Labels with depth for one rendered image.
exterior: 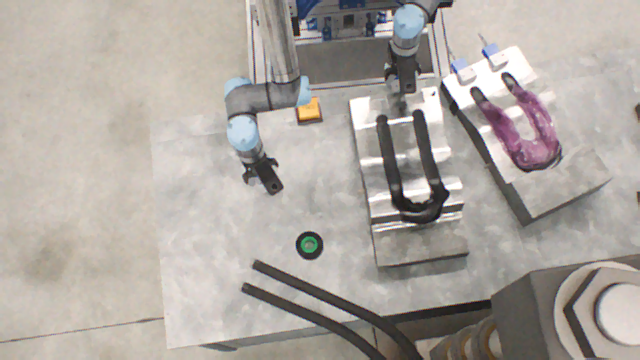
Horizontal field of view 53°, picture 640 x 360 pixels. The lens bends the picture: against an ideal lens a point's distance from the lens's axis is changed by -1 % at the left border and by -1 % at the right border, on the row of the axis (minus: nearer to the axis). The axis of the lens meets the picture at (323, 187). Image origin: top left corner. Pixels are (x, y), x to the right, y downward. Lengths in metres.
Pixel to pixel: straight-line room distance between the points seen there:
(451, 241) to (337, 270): 0.33
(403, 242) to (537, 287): 1.18
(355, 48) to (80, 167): 1.31
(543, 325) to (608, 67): 1.62
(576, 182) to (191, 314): 1.15
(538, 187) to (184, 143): 1.06
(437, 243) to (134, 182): 1.53
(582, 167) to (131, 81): 2.02
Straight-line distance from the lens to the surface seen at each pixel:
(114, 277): 2.88
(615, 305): 0.67
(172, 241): 1.98
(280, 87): 1.64
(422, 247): 1.86
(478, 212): 1.97
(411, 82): 1.87
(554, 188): 1.92
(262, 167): 1.76
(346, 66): 2.76
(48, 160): 3.13
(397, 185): 1.83
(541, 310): 0.70
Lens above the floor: 2.67
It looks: 73 degrees down
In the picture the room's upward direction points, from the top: 9 degrees counter-clockwise
